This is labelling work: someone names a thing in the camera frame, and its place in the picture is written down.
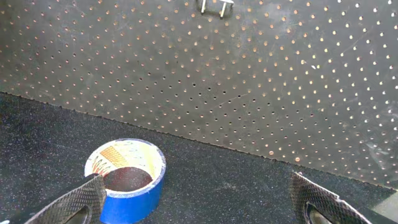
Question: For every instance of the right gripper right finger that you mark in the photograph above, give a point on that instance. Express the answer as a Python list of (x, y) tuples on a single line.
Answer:
[(314, 196)]

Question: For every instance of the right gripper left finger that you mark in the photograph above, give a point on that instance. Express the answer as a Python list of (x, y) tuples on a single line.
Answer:
[(81, 202)]

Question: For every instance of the roll of blue tape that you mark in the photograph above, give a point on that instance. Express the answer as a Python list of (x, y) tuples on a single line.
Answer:
[(133, 205)]

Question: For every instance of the black pegboard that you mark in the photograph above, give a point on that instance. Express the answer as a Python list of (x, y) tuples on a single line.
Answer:
[(217, 77)]

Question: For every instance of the metal hook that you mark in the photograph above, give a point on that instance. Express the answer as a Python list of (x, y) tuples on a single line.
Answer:
[(222, 9)]

